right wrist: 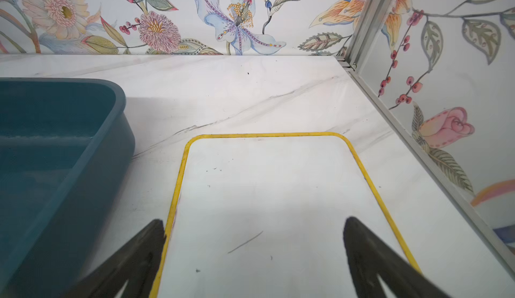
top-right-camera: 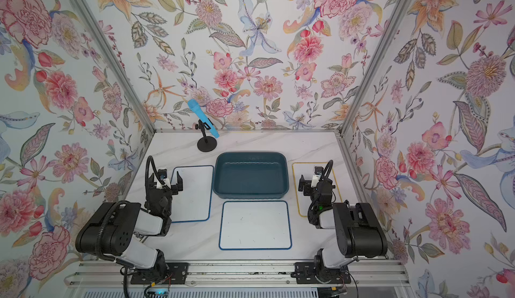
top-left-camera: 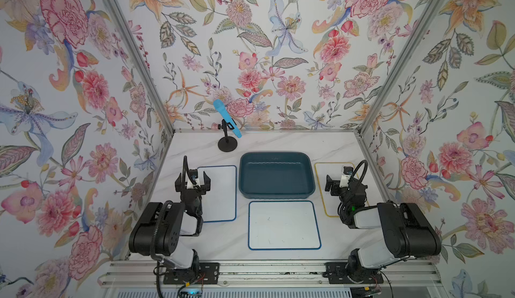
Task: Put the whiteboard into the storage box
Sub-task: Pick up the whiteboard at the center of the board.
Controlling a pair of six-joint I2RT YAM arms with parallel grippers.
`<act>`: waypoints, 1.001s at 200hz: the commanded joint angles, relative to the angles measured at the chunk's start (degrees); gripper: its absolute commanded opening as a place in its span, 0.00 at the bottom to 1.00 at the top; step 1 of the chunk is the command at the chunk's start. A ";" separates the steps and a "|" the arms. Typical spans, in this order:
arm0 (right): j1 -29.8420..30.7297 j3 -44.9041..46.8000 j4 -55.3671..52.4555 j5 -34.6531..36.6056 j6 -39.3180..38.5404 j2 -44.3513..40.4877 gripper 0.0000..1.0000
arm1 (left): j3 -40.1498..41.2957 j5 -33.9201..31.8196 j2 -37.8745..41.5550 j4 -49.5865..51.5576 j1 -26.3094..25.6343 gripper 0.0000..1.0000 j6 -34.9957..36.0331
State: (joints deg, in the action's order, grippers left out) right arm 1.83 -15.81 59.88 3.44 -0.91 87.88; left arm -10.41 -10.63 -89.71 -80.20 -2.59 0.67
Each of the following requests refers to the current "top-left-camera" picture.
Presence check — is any yellow-framed whiteboard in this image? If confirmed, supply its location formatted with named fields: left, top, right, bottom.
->
left=314, top=162, right=369, bottom=218

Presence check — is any left aluminium corner post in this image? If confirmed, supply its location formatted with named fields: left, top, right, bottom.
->
left=103, top=0, right=174, bottom=136

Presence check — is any blue-framed whiteboard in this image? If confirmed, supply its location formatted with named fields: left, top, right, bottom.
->
left=198, top=165, right=237, bottom=223
left=248, top=200, right=322, bottom=251

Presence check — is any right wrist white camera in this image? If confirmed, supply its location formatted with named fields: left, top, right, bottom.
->
left=339, top=166, right=352, bottom=188

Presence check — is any teal plastic storage box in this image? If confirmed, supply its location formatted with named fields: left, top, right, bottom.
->
left=239, top=151, right=316, bottom=200

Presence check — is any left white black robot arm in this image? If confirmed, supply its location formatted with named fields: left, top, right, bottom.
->
left=128, top=157, right=211, bottom=273

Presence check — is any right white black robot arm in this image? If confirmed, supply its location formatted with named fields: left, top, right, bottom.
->
left=324, top=160, right=442, bottom=281

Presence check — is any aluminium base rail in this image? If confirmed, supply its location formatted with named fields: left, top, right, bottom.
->
left=98, top=260, right=443, bottom=289

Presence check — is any aluminium corner post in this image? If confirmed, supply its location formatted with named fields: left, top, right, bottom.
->
left=357, top=0, right=444, bottom=137
left=103, top=0, right=174, bottom=136

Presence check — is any blue microphone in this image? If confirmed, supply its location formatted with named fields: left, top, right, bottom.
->
left=213, top=100, right=242, bottom=138

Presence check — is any black microphone stand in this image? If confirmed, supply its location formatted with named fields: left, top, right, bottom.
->
left=218, top=120, right=237, bottom=153

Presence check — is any right aluminium corner post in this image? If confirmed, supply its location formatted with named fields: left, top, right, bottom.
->
left=357, top=0, right=444, bottom=137

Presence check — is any wrist white camera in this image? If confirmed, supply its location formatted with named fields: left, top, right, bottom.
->
left=339, top=166, right=352, bottom=188
left=185, top=169, right=200, bottom=189

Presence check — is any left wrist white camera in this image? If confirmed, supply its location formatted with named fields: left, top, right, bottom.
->
left=185, top=169, right=200, bottom=189

